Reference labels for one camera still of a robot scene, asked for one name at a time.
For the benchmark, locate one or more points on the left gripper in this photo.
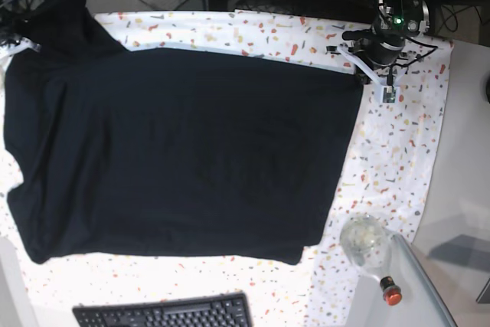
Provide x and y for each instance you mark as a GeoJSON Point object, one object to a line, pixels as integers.
{"type": "Point", "coordinates": [377, 50]}

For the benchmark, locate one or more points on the dark navy t-shirt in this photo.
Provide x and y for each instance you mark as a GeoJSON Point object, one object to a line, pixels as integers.
{"type": "Point", "coordinates": [169, 152]}

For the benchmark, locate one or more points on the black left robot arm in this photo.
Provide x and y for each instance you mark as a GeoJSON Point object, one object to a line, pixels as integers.
{"type": "Point", "coordinates": [407, 18]}

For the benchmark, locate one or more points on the speckled white tablecloth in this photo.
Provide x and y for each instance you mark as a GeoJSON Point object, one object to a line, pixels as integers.
{"type": "Point", "coordinates": [386, 173]}

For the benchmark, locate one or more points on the clear glass bottle red cap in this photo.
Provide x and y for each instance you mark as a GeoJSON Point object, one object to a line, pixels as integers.
{"type": "Point", "coordinates": [367, 245]}

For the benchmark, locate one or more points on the black keyboard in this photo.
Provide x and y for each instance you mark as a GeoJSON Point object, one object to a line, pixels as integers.
{"type": "Point", "coordinates": [230, 309]}

